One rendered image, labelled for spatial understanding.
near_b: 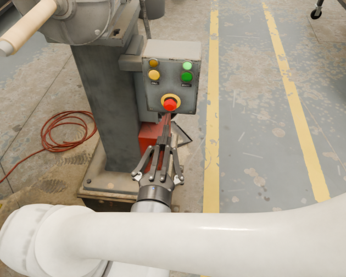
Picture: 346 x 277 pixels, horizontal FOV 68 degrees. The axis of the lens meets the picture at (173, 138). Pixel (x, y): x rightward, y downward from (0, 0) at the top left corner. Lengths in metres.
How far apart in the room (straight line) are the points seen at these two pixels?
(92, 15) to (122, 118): 0.54
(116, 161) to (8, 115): 1.35
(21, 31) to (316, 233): 0.55
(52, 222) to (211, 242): 0.25
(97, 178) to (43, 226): 1.05
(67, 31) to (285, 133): 1.79
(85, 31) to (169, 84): 0.26
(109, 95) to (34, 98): 1.60
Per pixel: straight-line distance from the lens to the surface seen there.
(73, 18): 0.73
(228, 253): 0.25
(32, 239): 0.44
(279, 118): 2.28
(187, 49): 0.74
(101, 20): 0.71
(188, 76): 0.71
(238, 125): 2.12
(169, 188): 0.58
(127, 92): 1.02
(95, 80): 1.03
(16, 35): 0.57
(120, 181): 1.42
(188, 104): 0.78
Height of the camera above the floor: 1.49
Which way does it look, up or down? 49 degrees down
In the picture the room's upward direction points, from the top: straight up
